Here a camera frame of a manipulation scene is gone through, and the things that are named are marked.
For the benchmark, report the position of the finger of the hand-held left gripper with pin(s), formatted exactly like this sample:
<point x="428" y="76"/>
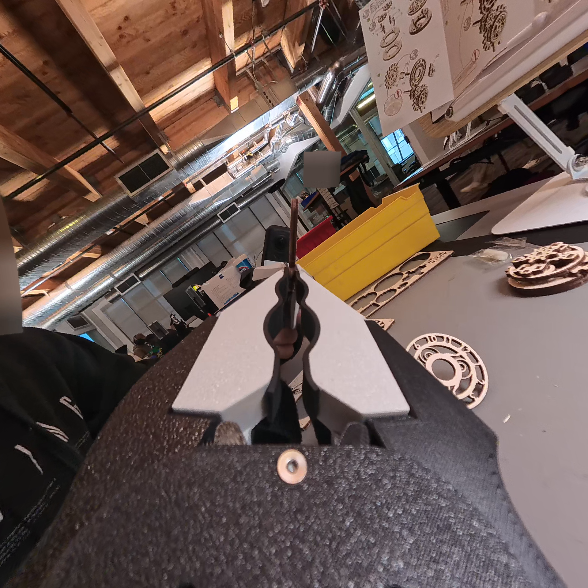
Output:
<point x="275" y="270"/>

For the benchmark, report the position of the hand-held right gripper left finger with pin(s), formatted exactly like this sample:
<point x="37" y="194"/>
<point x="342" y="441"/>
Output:
<point x="220" y="367"/>

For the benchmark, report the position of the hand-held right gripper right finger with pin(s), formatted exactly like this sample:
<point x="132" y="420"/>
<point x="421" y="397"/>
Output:
<point x="353" y="367"/>

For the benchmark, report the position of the round wooden clock dial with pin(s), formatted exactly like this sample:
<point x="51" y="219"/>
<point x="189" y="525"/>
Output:
<point x="477" y="381"/>

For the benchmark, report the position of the grey desk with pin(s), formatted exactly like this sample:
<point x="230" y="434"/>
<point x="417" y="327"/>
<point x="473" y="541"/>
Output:
<point x="528" y="367"/>

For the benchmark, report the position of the red storage tote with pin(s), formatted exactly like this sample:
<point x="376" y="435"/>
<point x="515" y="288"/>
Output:
<point x="317" y="234"/>

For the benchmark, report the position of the wooden sheet with oval holes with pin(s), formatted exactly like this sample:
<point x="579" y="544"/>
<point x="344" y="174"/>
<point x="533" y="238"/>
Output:
<point x="367" y="298"/>

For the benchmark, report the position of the yellow plastic bin stack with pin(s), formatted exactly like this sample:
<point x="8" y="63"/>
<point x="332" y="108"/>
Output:
<point x="367" y="248"/>

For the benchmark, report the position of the ceiling air vent grille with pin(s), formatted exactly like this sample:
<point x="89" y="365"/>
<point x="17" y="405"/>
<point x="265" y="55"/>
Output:
<point x="144" y="172"/>

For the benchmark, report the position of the long wooden table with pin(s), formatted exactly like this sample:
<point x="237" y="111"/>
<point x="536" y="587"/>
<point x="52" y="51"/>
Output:
<point x="427" y="167"/>

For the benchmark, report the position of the person's black printed sweater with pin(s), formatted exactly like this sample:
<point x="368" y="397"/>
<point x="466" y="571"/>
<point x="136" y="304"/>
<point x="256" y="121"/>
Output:
<point x="41" y="390"/>

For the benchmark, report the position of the black ceiling pipe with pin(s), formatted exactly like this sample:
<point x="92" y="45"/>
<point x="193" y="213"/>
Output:
<point x="183" y="85"/>

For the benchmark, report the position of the small clear plastic bag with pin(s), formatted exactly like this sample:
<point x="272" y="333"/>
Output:
<point x="498" y="252"/>

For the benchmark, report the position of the assembled wooden gear mechanism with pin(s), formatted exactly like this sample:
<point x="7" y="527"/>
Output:
<point x="546" y="271"/>

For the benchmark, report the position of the printed instruction sheet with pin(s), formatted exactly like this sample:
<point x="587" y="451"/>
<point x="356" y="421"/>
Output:
<point x="413" y="69"/>

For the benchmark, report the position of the wooden book stand white base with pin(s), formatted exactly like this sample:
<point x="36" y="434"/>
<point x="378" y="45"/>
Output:
<point x="542" y="206"/>

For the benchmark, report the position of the silver ventilation duct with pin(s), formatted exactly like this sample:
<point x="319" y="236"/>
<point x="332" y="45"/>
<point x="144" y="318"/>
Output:
<point x="92" y="220"/>

